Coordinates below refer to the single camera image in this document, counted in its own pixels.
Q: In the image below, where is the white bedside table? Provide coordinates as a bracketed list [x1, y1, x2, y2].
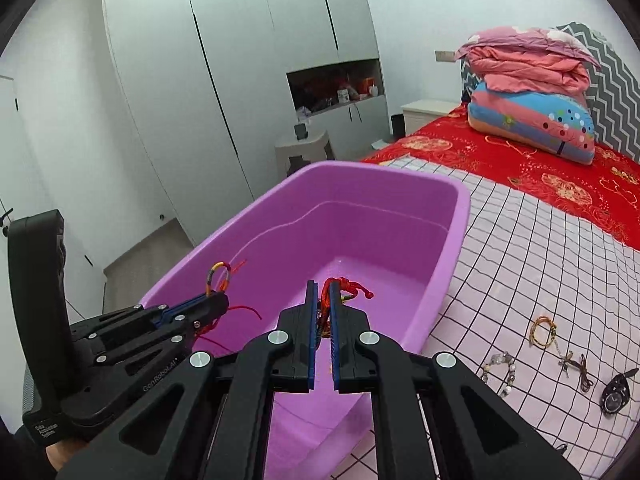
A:
[401, 100, 458, 136]

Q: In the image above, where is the red patterned bed sheet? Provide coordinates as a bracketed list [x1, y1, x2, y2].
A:
[363, 105, 640, 249]

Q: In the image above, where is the brown leather cord necklace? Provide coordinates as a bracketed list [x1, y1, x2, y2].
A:
[556, 349, 596, 394]

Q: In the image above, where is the colourful striped pillow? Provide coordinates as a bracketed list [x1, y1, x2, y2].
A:
[466, 84, 596, 165]

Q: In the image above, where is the grey plastic stool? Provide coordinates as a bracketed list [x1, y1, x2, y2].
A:
[274, 130, 335, 180]

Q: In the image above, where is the black sport wristwatch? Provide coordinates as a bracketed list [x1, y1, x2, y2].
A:
[600, 367, 639, 416]

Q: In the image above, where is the operator left hand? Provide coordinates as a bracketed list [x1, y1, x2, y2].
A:
[46, 439, 88, 471]

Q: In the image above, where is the purple plastic tub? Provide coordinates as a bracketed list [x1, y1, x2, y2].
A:
[139, 160, 472, 480]

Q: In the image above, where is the beaded stone bracelet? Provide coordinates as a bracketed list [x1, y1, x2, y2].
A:
[480, 351, 518, 399]

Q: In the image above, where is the grey chevron pillow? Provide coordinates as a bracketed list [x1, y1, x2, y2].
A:
[457, 22, 639, 160]

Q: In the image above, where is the black bin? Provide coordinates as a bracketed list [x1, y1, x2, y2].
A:
[390, 114, 406, 141]

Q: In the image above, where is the white wardrobe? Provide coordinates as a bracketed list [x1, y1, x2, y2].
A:
[103, 0, 390, 243]

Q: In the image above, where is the wall switch plate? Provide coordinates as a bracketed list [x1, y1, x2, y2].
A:
[435, 51, 456, 63]

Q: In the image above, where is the white black grid blanket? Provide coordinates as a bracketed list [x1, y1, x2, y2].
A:
[423, 170, 639, 479]

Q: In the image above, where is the multicolour woven cord bracelet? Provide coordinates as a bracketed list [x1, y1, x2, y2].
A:
[193, 259, 264, 356]

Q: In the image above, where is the red cord charm bracelet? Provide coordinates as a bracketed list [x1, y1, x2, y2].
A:
[318, 276, 376, 338]

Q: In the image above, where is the yellow braided cord bracelet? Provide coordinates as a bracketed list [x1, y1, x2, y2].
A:
[528, 314, 559, 351]

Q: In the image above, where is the pink folded quilt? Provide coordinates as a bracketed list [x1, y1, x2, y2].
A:
[456, 26, 601, 96]

